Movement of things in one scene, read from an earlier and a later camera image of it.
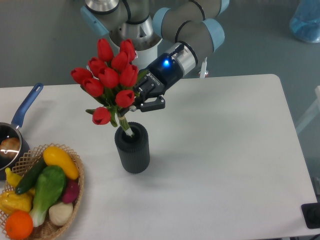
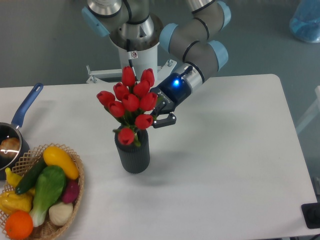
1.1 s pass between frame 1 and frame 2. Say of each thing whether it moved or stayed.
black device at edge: stayed
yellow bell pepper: stayed
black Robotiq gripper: moved
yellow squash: stayed
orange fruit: stayed
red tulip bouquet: moved
